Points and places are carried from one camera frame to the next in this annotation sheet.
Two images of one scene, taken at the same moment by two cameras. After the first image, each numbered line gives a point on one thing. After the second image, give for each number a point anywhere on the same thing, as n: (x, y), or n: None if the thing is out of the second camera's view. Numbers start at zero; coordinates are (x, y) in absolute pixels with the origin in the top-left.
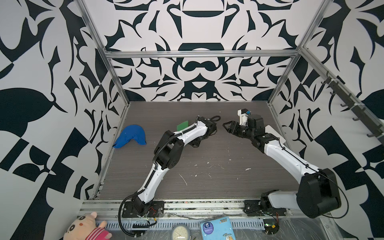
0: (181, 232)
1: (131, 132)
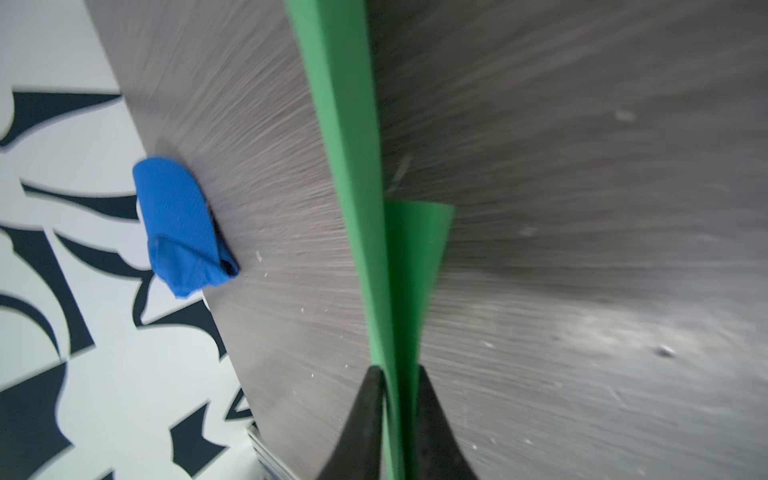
0: None
1: (187, 245)
